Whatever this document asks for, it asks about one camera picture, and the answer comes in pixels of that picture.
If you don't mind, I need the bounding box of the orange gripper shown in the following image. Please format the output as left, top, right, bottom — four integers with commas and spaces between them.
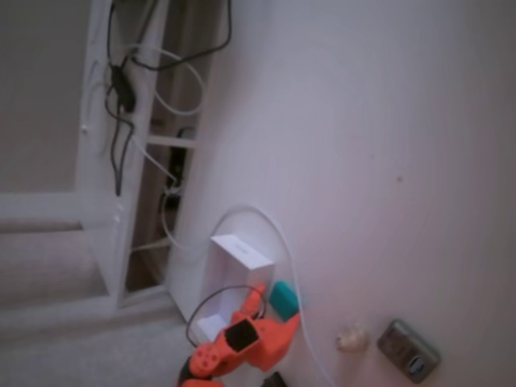
223, 283, 302, 372

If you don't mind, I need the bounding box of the green cube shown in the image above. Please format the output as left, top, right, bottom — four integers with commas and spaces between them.
268, 281, 302, 323

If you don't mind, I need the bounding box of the white cardboard box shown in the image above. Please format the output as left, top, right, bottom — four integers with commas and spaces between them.
185, 232, 277, 348

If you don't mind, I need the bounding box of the small beige bear figurine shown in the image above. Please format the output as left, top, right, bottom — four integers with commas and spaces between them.
333, 324, 370, 352

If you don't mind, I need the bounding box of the grey plastic case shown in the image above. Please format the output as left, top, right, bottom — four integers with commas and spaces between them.
377, 318, 441, 384

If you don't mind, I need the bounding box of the black power adapter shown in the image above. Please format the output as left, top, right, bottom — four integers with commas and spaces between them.
105, 64, 138, 114

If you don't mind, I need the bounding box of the white cable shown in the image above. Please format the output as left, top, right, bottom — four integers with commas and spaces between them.
128, 44, 205, 119
209, 204, 338, 387

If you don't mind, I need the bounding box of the black-white gripper wire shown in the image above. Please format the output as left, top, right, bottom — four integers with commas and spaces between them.
185, 284, 267, 347

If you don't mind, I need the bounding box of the thin black cable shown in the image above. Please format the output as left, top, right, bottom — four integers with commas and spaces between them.
105, 0, 136, 197

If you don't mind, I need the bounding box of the white window frame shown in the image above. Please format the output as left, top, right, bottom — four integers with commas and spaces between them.
0, 0, 218, 319

